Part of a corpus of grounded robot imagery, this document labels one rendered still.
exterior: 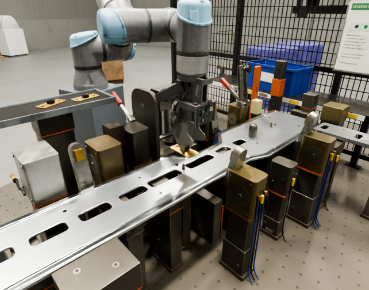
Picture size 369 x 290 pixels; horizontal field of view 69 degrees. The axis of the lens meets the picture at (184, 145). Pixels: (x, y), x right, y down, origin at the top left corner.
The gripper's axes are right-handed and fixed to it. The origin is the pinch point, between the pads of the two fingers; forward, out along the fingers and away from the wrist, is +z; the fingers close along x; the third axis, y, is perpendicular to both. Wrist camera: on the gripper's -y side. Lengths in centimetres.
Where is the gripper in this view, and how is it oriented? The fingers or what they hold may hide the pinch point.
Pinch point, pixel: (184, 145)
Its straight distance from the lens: 74.8
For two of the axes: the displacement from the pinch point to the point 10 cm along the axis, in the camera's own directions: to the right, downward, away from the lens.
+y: 6.8, 3.5, -6.5
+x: 7.4, -3.0, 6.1
